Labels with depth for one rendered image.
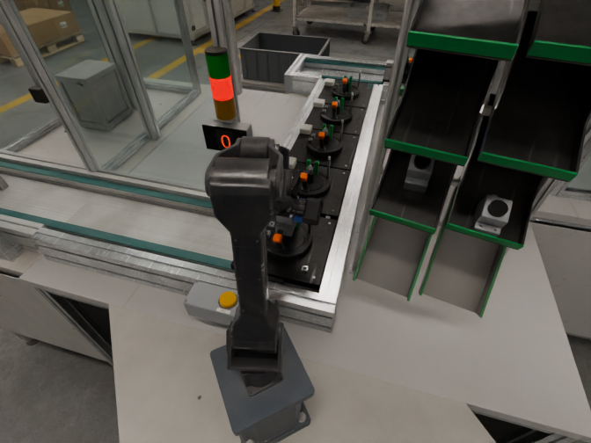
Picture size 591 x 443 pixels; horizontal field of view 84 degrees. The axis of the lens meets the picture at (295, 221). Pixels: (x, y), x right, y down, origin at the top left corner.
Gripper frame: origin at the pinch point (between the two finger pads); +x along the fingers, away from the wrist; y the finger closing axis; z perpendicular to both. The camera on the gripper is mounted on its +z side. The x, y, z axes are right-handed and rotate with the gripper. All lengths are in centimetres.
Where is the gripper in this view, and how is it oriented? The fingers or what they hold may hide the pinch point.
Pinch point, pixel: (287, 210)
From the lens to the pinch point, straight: 84.0
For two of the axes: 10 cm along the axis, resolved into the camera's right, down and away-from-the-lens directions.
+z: 2.2, -9.7, 1.4
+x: 1.6, 1.8, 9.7
